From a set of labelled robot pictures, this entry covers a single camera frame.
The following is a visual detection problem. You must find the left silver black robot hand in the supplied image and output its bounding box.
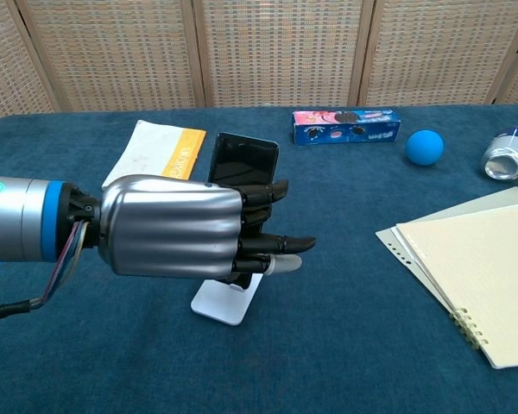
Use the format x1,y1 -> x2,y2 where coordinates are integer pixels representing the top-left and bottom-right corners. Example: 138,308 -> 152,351
98,174 -> 317,279

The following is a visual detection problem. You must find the black smartphone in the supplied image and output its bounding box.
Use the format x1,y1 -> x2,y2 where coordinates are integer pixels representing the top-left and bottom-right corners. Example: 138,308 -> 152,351
207,132 -> 281,289

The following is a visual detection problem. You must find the white phone stand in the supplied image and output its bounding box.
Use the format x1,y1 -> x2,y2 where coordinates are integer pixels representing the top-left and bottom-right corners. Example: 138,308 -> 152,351
190,271 -> 264,327

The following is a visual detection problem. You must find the white orange booklet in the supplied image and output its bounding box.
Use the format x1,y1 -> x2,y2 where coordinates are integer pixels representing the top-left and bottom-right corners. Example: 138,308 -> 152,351
101,119 -> 207,189

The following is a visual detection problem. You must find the dark blue table cloth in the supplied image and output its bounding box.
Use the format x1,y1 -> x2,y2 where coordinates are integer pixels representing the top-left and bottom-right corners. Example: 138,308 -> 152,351
0,102 -> 518,414

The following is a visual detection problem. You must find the blue pink cookie box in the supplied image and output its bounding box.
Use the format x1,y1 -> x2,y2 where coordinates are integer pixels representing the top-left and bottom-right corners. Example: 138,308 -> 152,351
291,108 -> 403,147

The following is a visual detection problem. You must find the grey punched loose-leaf sheet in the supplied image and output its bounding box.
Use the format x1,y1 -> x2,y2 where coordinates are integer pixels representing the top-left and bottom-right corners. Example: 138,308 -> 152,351
375,185 -> 518,312

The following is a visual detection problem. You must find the white loose paper sheet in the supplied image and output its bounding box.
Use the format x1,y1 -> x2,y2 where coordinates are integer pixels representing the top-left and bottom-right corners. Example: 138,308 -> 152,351
390,223 -> 457,312

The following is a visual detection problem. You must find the blue foam ball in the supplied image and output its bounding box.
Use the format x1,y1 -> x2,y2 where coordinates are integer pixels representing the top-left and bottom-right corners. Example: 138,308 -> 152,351
404,129 -> 445,167

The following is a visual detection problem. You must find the beige paper stack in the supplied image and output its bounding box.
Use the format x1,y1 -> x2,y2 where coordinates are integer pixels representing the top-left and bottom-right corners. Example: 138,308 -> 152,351
395,199 -> 518,370

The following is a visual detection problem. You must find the blue silver drink can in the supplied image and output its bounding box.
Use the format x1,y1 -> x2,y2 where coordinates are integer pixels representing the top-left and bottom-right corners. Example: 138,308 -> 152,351
480,125 -> 518,181

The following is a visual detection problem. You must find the multicolour wrist cable bundle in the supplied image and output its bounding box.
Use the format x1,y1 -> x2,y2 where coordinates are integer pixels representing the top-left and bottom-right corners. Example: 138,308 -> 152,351
0,218 -> 91,323

